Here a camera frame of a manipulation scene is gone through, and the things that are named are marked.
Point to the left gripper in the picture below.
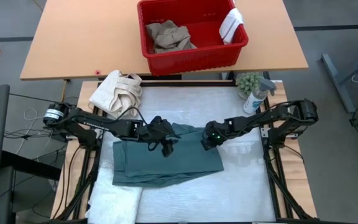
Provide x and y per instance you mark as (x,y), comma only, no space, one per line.
(158,130)

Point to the black side desk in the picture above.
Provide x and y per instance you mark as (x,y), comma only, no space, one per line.
(30,165)

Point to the white lace top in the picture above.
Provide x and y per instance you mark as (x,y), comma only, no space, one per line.
(113,199)

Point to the teal grey garment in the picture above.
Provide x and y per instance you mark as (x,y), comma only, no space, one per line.
(166,165)

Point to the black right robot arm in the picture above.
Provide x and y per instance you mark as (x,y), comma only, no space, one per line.
(259,118)

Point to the clear spray bottle black trigger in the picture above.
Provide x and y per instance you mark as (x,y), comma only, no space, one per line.
(253,101)

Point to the grey metal table leg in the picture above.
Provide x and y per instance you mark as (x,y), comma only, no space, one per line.
(337,81)

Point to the red plastic laundry bin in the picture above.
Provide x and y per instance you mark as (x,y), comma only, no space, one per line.
(204,59)

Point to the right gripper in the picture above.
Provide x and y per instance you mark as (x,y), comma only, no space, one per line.
(214,135)

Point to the black aluminium frame rail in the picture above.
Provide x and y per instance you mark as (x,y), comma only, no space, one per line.
(182,83)
(85,165)
(272,174)

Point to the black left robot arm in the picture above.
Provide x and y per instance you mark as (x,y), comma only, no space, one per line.
(104,124)

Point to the beige folded cloth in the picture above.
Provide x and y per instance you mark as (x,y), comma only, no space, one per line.
(117,93)

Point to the small white cloth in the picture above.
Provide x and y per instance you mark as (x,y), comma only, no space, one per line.
(231,25)

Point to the khaki crumpled garment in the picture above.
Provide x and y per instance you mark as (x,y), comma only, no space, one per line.
(169,37)

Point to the green potted plant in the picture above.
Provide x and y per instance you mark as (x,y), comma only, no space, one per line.
(249,84)

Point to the tan wooden desk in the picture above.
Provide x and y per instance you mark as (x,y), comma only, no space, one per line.
(82,37)

